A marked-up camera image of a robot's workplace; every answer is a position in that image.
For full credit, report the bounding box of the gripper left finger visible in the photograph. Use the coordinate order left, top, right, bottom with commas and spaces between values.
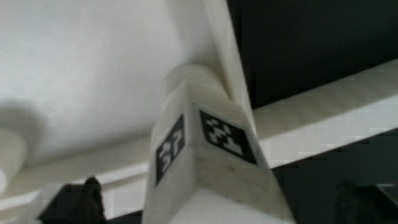
37, 177, 106, 224

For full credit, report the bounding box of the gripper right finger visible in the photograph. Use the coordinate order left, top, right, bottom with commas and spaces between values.
334, 180, 398, 224

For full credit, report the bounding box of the white table leg with tag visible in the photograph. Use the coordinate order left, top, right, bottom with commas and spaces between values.
142, 65, 296, 224

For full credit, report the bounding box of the white U-shaped obstacle fence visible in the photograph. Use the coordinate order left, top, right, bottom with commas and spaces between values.
0, 59, 398, 224

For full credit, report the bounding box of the white square tabletop panel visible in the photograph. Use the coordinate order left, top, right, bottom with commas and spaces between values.
0, 0, 257, 198

